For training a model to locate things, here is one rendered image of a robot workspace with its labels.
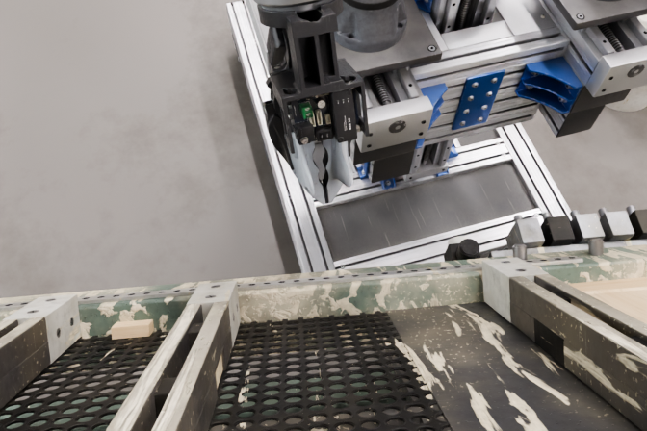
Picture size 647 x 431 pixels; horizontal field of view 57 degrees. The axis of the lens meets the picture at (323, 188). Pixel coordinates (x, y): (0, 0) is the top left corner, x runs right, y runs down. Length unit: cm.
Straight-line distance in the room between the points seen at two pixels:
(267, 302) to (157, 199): 126
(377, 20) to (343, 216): 90
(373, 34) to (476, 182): 99
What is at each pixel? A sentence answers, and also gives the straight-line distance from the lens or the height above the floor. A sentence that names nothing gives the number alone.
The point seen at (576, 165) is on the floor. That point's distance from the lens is 240.
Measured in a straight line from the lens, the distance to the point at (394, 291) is 103.
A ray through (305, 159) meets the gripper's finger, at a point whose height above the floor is 138.
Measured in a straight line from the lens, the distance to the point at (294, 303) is 102.
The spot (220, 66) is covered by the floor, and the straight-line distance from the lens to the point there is 256.
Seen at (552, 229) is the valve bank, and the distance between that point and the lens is 130.
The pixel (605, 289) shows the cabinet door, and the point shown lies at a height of 93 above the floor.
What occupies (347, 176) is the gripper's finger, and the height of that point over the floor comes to 137.
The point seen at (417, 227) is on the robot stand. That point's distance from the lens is 187.
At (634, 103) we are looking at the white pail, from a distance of 261.
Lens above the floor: 185
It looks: 59 degrees down
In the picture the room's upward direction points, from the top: straight up
